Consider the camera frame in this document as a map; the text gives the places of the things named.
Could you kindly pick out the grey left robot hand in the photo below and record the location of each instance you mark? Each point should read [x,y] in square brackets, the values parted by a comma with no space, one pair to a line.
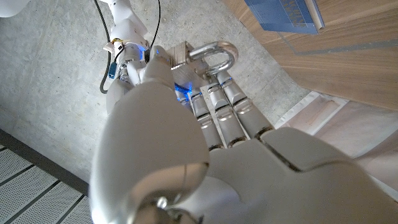
[248,186]

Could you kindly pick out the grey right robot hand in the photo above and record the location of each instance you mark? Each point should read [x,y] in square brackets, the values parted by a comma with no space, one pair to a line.
[118,90]

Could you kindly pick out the metal padlock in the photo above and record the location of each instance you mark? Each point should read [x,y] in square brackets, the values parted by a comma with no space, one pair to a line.
[183,62]

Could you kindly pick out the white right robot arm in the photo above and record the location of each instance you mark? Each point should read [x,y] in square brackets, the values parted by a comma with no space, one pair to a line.
[127,31]

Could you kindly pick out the printed bookshelf backdrop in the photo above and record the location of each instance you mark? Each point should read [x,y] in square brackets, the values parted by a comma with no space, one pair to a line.
[342,130]

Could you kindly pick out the blue book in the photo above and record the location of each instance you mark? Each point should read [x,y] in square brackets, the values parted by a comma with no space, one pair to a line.
[280,15]

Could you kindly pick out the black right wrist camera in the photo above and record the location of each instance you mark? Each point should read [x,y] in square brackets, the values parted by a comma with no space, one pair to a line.
[148,56]

